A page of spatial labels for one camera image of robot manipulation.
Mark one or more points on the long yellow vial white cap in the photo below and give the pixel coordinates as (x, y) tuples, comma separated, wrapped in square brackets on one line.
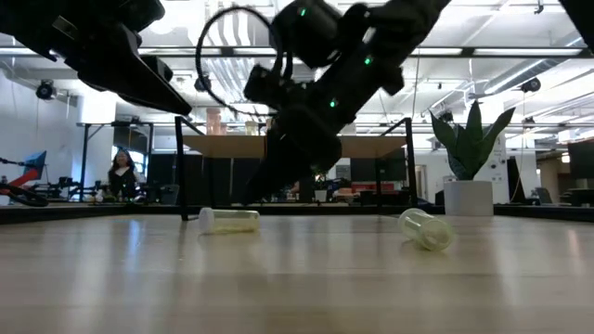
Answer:
[(232, 222)]

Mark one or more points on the black background rig frame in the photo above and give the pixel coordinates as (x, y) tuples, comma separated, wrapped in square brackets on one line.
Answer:
[(84, 158)]

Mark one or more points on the black ceiling spotlight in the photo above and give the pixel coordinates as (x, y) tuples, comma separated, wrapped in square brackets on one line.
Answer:
[(45, 90), (204, 84), (530, 85)]

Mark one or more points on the green snake plant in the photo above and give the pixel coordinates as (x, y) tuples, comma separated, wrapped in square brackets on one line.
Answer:
[(471, 148)]

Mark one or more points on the white plant pot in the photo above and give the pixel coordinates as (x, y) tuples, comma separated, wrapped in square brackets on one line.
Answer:
[(468, 199)]

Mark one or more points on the black aluminium table frame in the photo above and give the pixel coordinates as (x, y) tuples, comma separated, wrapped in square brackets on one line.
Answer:
[(46, 214)]

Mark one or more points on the person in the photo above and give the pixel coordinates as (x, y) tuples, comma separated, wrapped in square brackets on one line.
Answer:
[(121, 178)]

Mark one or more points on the small potted plant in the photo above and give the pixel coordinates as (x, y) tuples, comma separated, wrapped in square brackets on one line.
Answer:
[(321, 195)]

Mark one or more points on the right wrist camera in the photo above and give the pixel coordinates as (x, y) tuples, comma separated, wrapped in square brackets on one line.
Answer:
[(269, 88)]

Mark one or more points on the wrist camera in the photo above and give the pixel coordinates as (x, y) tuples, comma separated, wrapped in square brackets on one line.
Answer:
[(269, 88), (158, 69)]

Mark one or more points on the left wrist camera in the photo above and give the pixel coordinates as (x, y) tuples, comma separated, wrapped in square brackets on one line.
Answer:
[(158, 69)]

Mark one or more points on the wooden shelf black metal legs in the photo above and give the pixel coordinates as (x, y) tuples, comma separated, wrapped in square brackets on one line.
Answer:
[(371, 146)]

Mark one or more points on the red and black device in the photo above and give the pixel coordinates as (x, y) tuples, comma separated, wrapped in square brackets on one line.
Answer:
[(25, 175)]

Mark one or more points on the blue lit monitor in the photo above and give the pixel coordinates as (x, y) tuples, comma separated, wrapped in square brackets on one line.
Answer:
[(39, 160)]

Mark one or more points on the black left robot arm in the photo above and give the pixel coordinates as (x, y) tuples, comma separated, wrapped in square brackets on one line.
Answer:
[(28, 18)]

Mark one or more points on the short green vial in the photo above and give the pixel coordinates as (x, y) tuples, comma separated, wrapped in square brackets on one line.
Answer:
[(424, 229)]

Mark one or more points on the black partition wall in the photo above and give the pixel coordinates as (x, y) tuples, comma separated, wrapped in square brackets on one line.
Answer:
[(223, 181)]

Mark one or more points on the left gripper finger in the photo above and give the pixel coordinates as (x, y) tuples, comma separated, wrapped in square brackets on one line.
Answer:
[(158, 97)]

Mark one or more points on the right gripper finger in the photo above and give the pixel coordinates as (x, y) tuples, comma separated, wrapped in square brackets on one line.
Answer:
[(301, 148)]

